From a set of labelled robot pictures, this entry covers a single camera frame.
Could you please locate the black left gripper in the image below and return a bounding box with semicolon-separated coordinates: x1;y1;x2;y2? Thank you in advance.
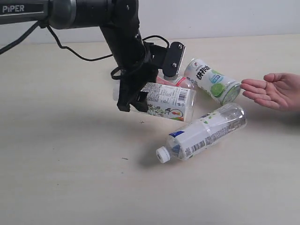
117;42;169;113

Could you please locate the floral label clear bottle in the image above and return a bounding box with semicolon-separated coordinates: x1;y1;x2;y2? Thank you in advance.
130;82;196;122

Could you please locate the pink peach drink bottle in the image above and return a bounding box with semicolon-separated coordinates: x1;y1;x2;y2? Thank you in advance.
156;76;194;90

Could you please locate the large white label bottle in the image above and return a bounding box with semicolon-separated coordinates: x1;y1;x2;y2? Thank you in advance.
156;103;247;164

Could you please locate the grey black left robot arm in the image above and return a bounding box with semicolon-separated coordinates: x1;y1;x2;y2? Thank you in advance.
0;0;167;112

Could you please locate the lime label drink bottle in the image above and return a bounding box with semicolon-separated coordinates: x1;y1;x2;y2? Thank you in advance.
184;59;241;105

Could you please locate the person's open hand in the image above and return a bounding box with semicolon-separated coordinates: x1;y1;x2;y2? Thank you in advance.
240;73;300;112

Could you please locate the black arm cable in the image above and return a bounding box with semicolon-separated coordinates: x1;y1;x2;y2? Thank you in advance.
0;20;170;82

